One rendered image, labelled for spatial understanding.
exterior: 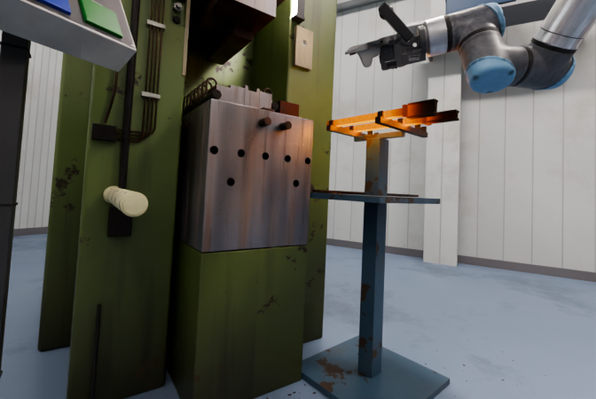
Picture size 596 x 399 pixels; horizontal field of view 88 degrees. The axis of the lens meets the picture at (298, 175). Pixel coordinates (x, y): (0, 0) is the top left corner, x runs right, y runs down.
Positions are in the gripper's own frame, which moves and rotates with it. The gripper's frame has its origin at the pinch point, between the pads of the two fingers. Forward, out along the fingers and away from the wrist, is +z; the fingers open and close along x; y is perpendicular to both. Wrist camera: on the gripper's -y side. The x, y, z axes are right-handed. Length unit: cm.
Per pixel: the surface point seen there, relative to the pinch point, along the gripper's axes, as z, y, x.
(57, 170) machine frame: 116, 15, -5
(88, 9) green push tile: 47, -19, -34
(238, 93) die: 36.9, 3.8, 3.9
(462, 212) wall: -68, 168, 221
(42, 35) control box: 52, -15, -41
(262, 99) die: 31.5, 7.7, 10.3
